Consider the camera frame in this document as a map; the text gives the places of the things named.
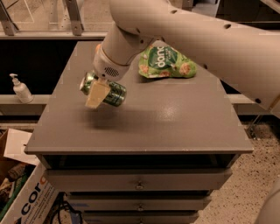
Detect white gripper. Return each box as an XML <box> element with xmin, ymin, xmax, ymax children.
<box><xmin>86</xmin><ymin>44</ymin><xmax>130</xmax><ymax>109</ymax></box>

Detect green soda can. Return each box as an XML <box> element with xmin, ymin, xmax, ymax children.
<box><xmin>80</xmin><ymin>71</ymin><xmax>127</xmax><ymax>107</ymax></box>

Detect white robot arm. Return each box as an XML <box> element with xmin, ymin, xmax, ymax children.
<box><xmin>86</xmin><ymin>0</ymin><xmax>280</xmax><ymax>117</ymax></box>

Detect orange fruit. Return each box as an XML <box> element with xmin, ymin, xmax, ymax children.
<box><xmin>95</xmin><ymin>44</ymin><xmax>101</xmax><ymax>53</ymax></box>

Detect green snack bag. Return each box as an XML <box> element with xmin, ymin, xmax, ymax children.
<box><xmin>138</xmin><ymin>45</ymin><xmax>197</xmax><ymax>79</ymax></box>

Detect white pump bottle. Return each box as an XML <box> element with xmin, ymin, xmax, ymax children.
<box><xmin>10</xmin><ymin>73</ymin><xmax>34</xmax><ymax>103</ymax></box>

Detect grey drawer cabinet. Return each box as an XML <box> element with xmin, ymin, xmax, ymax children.
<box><xmin>25</xmin><ymin>42</ymin><xmax>253</xmax><ymax>224</ymax></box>

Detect white paper sheet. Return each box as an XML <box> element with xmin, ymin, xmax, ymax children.
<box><xmin>3</xmin><ymin>129</ymin><xmax>39</xmax><ymax>165</ymax></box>

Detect top drawer knob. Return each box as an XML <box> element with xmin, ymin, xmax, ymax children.
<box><xmin>136</xmin><ymin>181</ymin><xmax>144</xmax><ymax>190</ymax></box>

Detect drawer knob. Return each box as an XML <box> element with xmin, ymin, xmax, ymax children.
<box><xmin>136</xmin><ymin>181</ymin><xmax>144</xmax><ymax>190</ymax></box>
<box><xmin>136</xmin><ymin>205</ymin><xmax>144</xmax><ymax>212</ymax></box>

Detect white cardboard box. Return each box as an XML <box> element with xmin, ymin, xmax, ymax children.
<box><xmin>0</xmin><ymin>129</ymin><xmax>60</xmax><ymax>224</ymax></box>

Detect black cables under cabinet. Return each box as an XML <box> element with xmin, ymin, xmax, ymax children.
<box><xmin>46</xmin><ymin>192</ymin><xmax>84</xmax><ymax>224</ymax></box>

